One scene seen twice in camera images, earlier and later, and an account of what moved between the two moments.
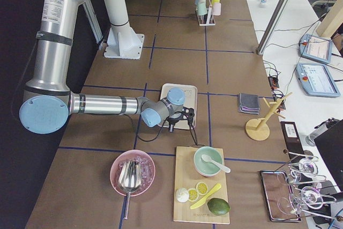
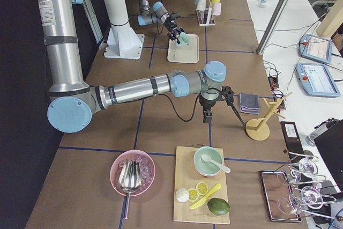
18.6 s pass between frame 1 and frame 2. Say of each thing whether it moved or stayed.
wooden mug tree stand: stayed
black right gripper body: moved
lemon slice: stayed
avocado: stayed
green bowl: stayed
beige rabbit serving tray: moved
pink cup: stayed
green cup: moved
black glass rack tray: stayed
